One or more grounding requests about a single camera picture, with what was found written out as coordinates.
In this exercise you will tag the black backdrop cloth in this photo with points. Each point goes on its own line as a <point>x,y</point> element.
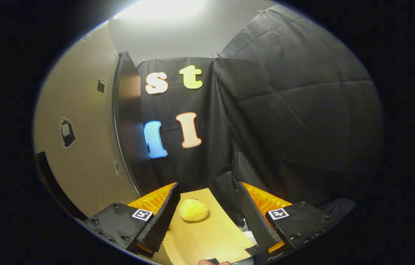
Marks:
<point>284,110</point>

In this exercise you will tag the light grey cabinet door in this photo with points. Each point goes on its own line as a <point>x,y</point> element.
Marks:
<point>86,147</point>

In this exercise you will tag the long ceiling light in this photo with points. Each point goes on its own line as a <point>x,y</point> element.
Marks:
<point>163,8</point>

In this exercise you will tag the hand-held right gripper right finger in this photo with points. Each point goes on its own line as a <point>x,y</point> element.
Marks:
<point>255,221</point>

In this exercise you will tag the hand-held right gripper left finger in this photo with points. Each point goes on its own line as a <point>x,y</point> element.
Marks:
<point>165,217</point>

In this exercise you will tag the yellow plush ball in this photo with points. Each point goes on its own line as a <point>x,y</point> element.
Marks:
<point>192,209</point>

